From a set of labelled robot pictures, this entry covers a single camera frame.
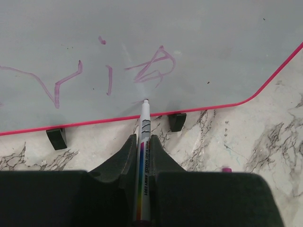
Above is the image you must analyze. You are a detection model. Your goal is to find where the pink framed whiteboard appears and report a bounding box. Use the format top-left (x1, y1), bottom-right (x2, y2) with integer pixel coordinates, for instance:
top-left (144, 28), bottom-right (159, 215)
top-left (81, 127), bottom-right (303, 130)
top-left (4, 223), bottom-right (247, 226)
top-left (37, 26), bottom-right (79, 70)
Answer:
top-left (0, 0), bottom-right (303, 135)

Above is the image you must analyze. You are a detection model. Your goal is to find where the black wire whiteboard stand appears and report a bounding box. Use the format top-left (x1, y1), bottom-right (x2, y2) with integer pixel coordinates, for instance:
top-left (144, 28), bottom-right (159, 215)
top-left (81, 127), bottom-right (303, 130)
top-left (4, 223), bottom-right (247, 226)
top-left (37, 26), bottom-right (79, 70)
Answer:
top-left (46, 113), bottom-right (187, 150)

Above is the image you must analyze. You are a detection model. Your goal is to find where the white whiteboard marker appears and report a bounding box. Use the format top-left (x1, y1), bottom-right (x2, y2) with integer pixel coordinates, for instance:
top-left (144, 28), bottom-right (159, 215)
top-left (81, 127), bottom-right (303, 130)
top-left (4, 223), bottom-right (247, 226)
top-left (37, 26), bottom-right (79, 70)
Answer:
top-left (132, 99), bottom-right (151, 227)

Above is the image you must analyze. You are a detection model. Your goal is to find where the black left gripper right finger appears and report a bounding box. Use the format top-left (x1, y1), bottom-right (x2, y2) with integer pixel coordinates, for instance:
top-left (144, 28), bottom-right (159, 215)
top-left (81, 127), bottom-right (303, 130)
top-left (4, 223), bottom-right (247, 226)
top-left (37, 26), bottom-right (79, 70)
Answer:
top-left (150, 135), bottom-right (284, 227)

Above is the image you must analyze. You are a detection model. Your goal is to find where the pink marker cap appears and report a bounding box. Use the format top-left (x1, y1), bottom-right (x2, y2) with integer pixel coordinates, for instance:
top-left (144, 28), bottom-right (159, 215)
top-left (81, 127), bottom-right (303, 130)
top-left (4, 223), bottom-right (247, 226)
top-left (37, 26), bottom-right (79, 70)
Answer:
top-left (222, 168), bottom-right (232, 173)

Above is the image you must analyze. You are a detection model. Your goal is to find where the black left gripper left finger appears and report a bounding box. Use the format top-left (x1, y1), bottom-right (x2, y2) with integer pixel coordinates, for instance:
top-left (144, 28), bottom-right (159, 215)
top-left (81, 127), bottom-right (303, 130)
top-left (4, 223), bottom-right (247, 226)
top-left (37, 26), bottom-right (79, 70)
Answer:
top-left (0, 135), bottom-right (137, 227)

